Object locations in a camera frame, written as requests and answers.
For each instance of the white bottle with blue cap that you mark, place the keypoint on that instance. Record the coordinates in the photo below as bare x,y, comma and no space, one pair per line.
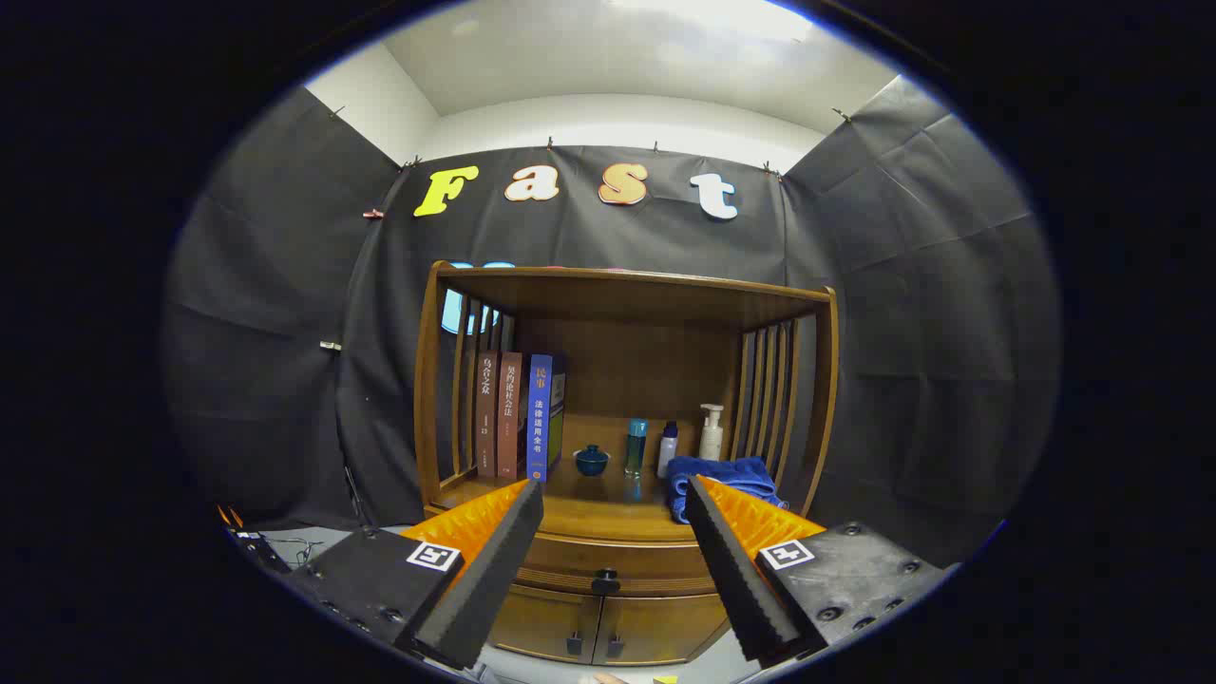
668,454

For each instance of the white pump bottle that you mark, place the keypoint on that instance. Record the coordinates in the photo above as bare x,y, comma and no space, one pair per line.
711,442

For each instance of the black drawer knob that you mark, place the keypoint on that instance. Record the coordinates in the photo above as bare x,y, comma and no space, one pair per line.
605,580

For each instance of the teal glass bottle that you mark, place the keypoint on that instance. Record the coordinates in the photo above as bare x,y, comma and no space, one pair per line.
636,451

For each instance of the blue book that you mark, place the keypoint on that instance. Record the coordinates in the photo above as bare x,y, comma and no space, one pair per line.
540,418

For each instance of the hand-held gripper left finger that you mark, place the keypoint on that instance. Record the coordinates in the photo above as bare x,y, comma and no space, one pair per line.
494,560

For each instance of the dark blue lidded teacup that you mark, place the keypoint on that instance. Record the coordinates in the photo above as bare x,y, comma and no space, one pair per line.
592,463

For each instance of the wooden countertop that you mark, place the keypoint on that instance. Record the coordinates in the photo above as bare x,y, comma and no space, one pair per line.
598,508

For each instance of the dark brown book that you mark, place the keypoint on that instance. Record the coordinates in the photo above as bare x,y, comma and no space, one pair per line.
486,418

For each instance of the blue towel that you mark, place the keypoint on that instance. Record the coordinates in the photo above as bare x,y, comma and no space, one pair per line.
731,473

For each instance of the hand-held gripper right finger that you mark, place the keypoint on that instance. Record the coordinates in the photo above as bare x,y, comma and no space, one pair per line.
731,570

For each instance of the wooden cabinet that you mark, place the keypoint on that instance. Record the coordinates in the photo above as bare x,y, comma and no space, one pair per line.
627,294

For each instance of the wooden drawer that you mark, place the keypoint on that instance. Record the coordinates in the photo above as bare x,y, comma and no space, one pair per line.
617,553

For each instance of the reddish brown book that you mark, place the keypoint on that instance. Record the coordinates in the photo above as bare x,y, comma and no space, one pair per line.
510,418

